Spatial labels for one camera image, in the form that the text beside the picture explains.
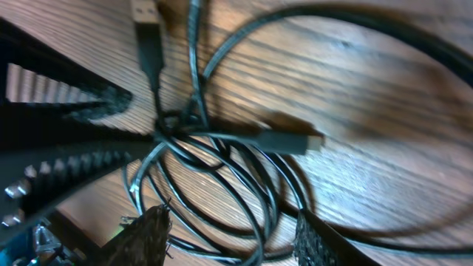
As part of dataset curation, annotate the black USB cable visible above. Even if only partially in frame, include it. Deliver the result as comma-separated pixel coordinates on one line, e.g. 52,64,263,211
121,0,473,266

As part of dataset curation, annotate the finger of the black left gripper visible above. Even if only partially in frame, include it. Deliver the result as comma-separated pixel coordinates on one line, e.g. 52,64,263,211
1,18,132,120
1,142,151,243

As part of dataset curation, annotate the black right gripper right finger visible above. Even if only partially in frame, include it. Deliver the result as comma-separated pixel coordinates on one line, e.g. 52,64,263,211
293,210,380,266

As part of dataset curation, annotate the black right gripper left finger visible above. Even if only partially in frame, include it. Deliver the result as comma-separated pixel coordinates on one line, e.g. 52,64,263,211
88,205,171,266

